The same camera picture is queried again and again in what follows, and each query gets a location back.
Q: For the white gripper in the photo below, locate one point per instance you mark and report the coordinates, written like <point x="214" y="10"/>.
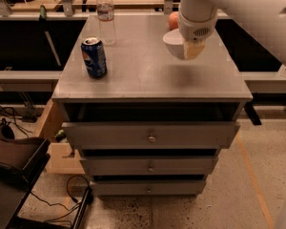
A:
<point x="195" y="31"/>

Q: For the white bowl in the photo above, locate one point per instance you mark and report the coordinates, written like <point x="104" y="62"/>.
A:
<point x="173" y="41"/>

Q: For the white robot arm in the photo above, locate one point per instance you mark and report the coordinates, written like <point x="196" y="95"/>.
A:
<point x="264" y="20"/>

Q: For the clear plastic water bottle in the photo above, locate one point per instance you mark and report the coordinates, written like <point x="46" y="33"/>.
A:
<point x="105" y="13"/>

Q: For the red apple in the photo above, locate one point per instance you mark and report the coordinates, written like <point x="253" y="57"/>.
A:
<point x="173" y="20"/>

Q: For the blue Pepsi can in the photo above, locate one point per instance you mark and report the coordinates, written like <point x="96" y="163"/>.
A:
<point x="94" y="57"/>

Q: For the top grey drawer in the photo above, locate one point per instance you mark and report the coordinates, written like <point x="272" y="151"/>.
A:
<point x="150" y="135"/>

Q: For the grey drawer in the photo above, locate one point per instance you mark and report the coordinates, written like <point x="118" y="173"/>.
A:
<point x="150" y="135"/>
<point x="148" y="188"/>
<point x="148" y="165"/>

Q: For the middle grey drawer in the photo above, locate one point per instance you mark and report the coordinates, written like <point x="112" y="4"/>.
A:
<point x="148" y="165"/>

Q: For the bottom grey drawer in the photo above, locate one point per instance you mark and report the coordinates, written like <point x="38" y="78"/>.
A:
<point x="148" y="188"/>

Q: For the wooden box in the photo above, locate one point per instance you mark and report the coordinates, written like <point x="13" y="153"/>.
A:
<point x="63" y="160"/>

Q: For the black cart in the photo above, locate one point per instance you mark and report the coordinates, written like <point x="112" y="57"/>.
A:
<point x="21" y="164"/>

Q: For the green handled tool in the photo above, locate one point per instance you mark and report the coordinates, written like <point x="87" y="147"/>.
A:
<point x="43" y="13"/>

